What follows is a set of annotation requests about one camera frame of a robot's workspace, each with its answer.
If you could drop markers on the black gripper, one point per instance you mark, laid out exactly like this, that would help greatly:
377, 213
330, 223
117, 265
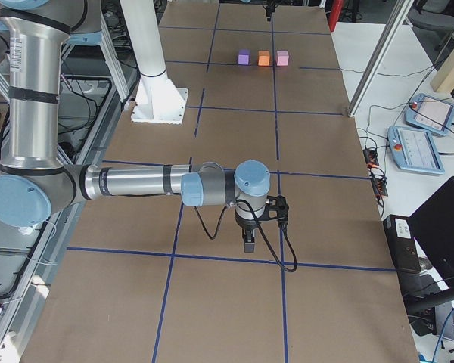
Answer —
247, 225

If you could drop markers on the orange foam cube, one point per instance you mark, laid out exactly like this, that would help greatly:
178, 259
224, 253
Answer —
264, 58

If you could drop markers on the brown paper table cover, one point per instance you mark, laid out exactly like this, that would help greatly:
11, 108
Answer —
146, 279

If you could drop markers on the black computer box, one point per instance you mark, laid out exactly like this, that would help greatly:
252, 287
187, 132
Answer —
401, 244

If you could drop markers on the purple foam cube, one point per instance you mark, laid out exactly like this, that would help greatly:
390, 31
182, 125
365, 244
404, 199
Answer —
244, 57

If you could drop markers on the pink foam cube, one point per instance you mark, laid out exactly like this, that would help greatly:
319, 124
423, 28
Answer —
282, 58

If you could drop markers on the near teach pendant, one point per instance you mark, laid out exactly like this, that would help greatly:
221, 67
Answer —
414, 150

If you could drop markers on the teach pendant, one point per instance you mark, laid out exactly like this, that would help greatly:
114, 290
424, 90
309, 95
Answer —
414, 150
430, 113

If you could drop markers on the black monitor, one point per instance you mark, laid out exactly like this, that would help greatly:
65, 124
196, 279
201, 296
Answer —
432, 225

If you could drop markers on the far teach pendant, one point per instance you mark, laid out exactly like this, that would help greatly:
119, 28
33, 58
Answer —
430, 113

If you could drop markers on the red object background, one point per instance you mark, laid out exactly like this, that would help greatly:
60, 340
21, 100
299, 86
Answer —
336, 8

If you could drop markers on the grey office chair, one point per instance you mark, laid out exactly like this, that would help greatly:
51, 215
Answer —
435, 16

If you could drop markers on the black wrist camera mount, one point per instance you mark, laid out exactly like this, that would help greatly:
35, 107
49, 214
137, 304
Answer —
270, 7
276, 208

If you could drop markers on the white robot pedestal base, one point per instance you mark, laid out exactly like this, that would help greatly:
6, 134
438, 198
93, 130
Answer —
158, 100

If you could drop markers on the grey aluminium frame post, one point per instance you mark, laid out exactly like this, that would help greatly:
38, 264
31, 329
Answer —
395, 21

